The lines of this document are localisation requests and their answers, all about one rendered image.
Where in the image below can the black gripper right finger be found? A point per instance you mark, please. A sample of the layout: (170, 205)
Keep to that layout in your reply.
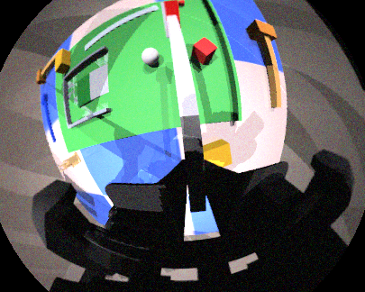
(226, 190)

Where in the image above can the light grey flat bar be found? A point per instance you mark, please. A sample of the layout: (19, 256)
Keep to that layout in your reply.
(115, 25)

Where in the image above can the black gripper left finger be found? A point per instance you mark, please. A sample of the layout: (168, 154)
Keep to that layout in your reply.
(169, 195)

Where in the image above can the yellow rectangular block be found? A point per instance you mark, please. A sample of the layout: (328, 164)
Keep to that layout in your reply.
(62, 61)
(218, 152)

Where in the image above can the white golf ball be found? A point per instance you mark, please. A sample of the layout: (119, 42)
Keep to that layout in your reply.
(150, 56)

